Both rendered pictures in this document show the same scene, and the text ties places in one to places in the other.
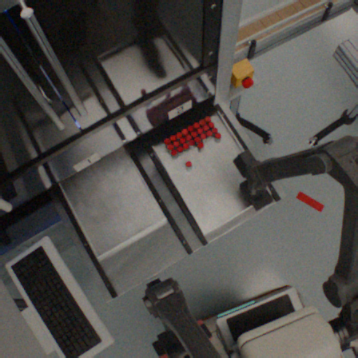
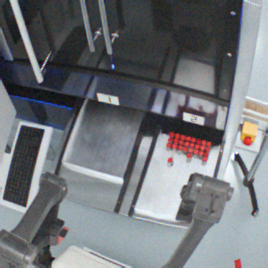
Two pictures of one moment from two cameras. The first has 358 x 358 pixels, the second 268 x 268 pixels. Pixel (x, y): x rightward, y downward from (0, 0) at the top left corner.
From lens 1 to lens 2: 0.51 m
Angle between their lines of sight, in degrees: 20
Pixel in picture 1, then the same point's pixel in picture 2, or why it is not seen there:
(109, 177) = (117, 125)
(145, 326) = not seen: hidden behind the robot
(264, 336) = (82, 255)
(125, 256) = (78, 177)
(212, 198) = (163, 194)
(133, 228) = (99, 167)
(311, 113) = not seen: outside the picture
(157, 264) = (91, 199)
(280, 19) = not seen: outside the picture
